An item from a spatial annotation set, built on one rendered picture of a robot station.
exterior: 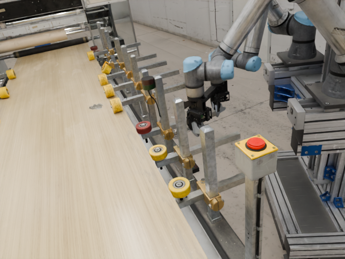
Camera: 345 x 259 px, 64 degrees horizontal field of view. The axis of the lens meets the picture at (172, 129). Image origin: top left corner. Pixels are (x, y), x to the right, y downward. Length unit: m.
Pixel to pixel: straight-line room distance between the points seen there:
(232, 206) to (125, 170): 1.18
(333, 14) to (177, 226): 0.83
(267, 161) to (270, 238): 1.39
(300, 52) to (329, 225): 0.99
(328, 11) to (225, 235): 0.84
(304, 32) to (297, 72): 0.22
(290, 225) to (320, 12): 1.18
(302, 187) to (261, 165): 1.42
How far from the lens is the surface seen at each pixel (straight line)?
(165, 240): 0.89
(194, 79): 1.09
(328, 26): 1.08
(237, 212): 2.14
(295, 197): 2.00
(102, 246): 0.94
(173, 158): 1.27
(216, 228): 1.16
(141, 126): 1.44
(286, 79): 1.76
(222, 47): 1.19
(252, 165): 0.64
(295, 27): 1.73
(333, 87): 1.32
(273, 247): 1.99
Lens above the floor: 1.61
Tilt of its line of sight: 31 degrees down
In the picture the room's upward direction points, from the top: 9 degrees counter-clockwise
